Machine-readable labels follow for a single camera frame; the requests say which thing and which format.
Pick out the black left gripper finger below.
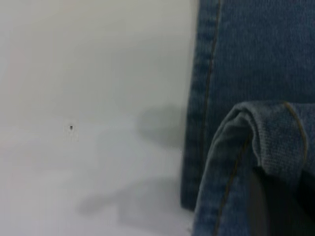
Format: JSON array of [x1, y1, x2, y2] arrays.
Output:
[[250, 167, 315, 236]]

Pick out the blue denim shorts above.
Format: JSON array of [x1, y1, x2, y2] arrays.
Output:
[[180, 0, 315, 236]]

